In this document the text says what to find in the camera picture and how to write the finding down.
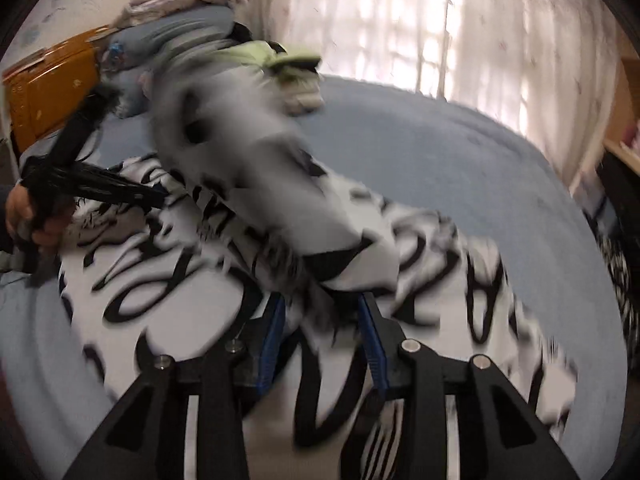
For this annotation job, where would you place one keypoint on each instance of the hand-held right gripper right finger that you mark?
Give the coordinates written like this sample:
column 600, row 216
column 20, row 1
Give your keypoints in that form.
column 375, row 347

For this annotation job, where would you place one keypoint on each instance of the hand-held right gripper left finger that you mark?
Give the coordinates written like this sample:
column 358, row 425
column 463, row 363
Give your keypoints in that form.
column 272, row 345

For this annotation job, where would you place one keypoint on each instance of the dark black cloth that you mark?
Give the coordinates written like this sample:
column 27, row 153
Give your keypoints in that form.
column 625, row 185

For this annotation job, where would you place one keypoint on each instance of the black white patterned cloth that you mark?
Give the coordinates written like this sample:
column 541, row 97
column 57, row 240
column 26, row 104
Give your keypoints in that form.
column 622, row 285

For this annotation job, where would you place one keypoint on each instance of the orange wooden bed frame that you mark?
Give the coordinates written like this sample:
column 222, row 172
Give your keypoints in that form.
column 50, row 85

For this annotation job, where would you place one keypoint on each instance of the light green jacket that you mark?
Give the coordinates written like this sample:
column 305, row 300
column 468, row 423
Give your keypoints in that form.
column 250, row 55

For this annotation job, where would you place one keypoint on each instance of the person's left hand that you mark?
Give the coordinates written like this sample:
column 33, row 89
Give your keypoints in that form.
column 47, row 232

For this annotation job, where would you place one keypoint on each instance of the black white printed jacket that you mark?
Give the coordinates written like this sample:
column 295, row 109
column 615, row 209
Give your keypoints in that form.
column 200, row 270

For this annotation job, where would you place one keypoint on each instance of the blue bed blanket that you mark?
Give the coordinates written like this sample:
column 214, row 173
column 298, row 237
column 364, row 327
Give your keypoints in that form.
column 450, row 160

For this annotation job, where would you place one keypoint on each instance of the person's left forearm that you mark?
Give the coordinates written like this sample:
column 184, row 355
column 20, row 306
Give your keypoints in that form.
column 6, row 242

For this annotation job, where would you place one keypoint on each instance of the white sheer curtain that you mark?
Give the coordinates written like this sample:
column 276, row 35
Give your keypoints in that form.
column 400, row 20

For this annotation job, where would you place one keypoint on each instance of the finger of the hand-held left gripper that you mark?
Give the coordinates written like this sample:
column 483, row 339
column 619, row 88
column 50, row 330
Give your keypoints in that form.
column 125, row 198
column 115, row 179

